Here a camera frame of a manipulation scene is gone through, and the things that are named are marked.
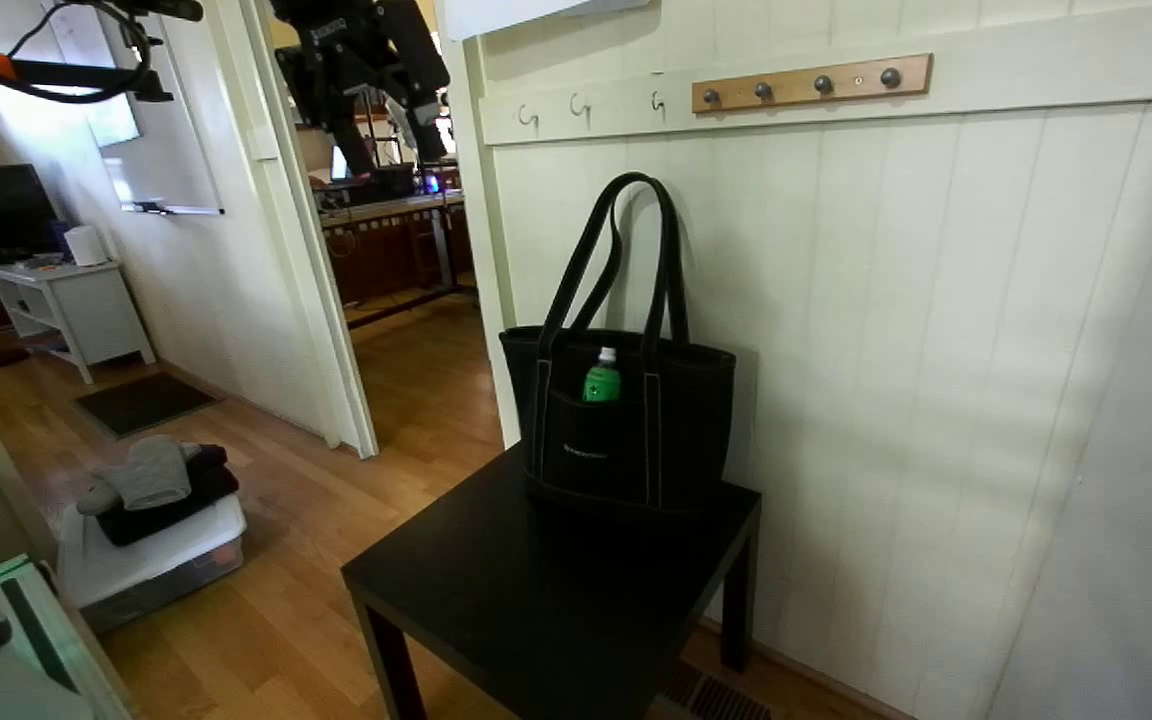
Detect green plastic bottle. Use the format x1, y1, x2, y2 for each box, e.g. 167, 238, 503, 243
584, 349, 620, 405

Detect black tote bag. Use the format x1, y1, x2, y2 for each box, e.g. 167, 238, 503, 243
500, 171, 734, 526

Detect dark wooden kitchen counter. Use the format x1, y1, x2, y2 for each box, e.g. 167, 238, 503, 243
325, 197, 468, 304

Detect black square side table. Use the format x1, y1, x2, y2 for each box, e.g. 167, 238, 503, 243
341, 447, 759, 720

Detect wooden coat peg rack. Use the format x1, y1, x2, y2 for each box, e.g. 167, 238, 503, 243
692, 53, 932, 118

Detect folded grey and black clothes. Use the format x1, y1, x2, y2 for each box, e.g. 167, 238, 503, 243
77, 436, 240, 549

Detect dark door mat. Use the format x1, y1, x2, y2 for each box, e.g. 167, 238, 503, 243
81, 373, 207, 436

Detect white side cabinet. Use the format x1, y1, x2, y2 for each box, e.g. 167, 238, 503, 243
0, 261, 156, 382

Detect white low platform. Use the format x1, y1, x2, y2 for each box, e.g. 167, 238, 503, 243
57, 497, 248, 631

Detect black monitor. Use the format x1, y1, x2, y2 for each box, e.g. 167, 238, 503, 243
0, 163, 57, 265

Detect white and green box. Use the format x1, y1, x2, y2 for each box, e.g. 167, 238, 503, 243
0, 555, 130, 720

